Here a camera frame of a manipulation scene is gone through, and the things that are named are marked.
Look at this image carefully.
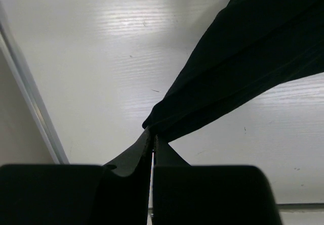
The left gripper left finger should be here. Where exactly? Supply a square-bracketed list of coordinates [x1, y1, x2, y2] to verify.
[1, 130, 151, 224]

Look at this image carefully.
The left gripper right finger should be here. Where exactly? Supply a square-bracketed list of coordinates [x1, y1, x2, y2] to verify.
[152, 137, 282, 224]

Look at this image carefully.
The black tank top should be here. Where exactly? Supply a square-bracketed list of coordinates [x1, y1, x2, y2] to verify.
[142, 0, 323, 142]

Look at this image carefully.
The aluminium table edge rail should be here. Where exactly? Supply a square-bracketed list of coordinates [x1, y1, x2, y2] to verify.
[1, 6, 69, 164]

